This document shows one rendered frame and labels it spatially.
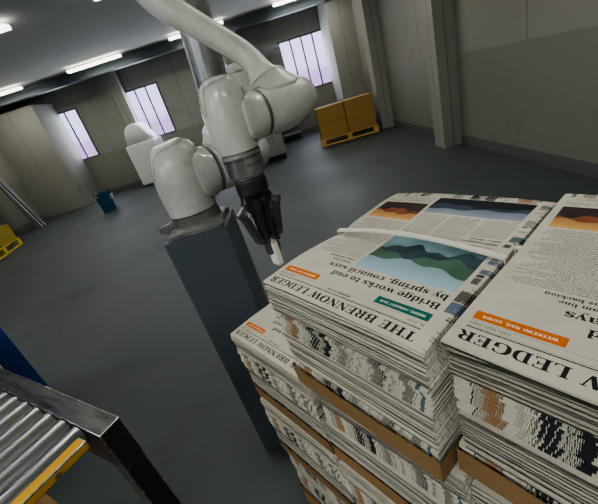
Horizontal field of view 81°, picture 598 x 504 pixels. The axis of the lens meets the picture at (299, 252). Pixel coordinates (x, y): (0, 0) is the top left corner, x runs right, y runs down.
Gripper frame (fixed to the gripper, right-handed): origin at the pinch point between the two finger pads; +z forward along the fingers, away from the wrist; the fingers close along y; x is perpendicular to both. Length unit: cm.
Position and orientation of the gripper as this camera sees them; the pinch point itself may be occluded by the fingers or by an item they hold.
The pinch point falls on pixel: (274, 252)
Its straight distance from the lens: 89.4
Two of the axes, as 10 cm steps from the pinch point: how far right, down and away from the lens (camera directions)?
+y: 7.1, -4.8, 5.2
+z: 2.7, 8.7, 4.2
